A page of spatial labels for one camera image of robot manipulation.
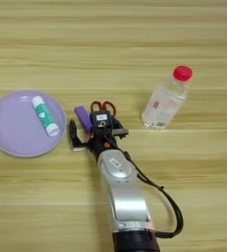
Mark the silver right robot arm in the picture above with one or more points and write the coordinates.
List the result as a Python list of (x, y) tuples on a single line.
[(126, 197)]

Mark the white green glue stick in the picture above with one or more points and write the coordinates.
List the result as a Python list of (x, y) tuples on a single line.
[(45, 116)]

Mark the black box with white label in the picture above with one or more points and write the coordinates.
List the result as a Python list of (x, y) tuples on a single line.
[(101, 119)]

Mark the purple round plate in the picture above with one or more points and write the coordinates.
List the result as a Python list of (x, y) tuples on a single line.
[(16, 128)]

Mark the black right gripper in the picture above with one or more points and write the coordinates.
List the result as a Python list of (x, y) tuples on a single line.
[(103, 141)]

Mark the purple rectangular block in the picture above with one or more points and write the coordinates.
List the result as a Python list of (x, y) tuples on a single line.
[(83, 117)]

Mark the clear bottle with red cap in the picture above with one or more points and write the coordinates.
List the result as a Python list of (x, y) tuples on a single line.
[(165, 101)]

